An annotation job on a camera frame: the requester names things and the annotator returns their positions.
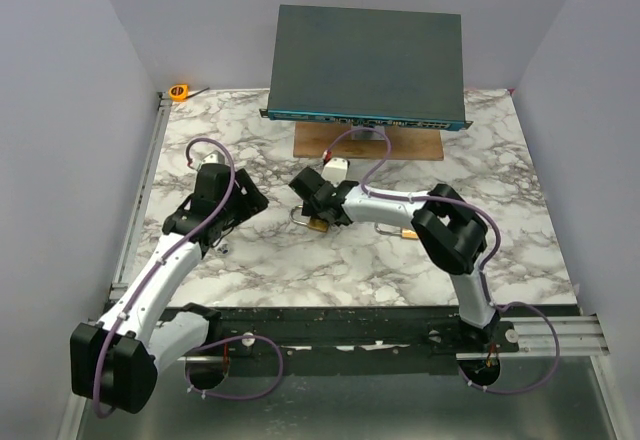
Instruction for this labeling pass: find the small brass padlock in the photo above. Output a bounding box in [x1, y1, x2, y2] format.
[289, 205, 329, 233]

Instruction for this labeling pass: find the brass long-shackle padlock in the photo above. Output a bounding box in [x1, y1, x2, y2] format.
[374, 223, 419, 241]

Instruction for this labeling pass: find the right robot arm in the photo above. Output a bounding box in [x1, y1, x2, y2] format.
[289, 167, 501, 344]

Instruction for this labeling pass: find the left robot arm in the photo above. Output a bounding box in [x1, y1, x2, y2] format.
[70, 163, 268, 414]

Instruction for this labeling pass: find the wooden board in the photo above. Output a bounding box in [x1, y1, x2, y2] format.
[293, 122, 444, 161]

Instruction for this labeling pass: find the yellow tape measure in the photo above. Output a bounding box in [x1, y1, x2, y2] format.
[168, 84, 210, 103]

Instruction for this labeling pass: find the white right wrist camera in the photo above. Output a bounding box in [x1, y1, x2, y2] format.
[321, 157, 350, 185]

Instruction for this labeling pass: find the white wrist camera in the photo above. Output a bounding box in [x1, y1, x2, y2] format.
[321, 157, 350, 185]
[191, 150, 227, 171]

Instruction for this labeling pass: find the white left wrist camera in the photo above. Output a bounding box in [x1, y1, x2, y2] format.
[191, 150, 227, 171]

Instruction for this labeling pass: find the black mounting rail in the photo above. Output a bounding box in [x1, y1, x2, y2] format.
[124, 304, 521, 376]

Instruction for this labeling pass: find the grey network switch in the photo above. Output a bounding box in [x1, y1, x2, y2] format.
[260, 5, 471, 131]

